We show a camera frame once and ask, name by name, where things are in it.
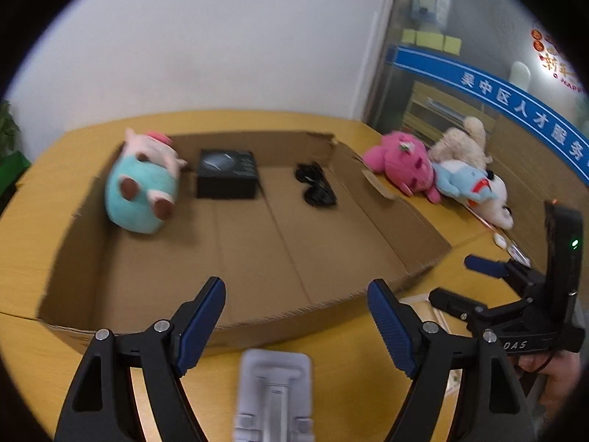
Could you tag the light blue plush toy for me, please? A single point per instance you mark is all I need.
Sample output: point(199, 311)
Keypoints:
point(460, 182)

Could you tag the bright yellow sticky note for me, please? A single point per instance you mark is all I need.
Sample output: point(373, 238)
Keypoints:
point(452, 44)

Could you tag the pink pen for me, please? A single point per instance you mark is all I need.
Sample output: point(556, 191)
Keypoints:
point(483, 222)

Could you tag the pale yellow sticky note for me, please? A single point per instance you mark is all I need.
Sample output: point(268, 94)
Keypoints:
point(423, 38)
point(436, 39)
point(409, 36)

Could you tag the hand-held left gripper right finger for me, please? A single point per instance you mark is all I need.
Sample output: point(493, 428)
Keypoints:
point(391, 327)

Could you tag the pink and teal pig plush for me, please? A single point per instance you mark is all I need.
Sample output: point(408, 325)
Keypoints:
point(138, 188)

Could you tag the brown cardboard box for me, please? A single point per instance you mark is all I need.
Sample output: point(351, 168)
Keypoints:
point(276, 248)

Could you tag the green plant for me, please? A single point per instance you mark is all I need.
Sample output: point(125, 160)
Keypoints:
point(11, 170)

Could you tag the white earbuds case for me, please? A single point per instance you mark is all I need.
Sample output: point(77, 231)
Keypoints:
point(500, 238)

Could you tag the silver phone stand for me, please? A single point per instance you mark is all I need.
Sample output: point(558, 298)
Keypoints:
point(274, 391)

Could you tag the red window sticker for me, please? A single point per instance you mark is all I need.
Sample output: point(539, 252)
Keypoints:
point(557, 62)

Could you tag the pink bear plush toy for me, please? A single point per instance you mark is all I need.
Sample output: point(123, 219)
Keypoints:
point(400, 161)

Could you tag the person's right hand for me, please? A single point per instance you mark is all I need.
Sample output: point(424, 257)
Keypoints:
point(559, 370)

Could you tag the cream rabbit plush toy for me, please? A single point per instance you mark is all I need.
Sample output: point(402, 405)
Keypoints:
point(460, 147)

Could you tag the black sunglasses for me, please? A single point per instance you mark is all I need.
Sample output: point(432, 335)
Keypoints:
point(317, 191)

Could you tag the black box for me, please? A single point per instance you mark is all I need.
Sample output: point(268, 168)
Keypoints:
point(228, 172)

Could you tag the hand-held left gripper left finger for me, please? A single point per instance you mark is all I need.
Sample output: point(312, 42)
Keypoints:
point(202, 327)

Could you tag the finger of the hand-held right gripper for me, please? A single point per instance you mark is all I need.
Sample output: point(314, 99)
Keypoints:
point(481, 264)
point(453, 301)

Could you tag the white plush toy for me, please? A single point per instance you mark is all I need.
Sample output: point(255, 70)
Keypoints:
point(499, 202)

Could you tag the blue banner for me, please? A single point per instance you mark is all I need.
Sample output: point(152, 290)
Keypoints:
point(460, 71)

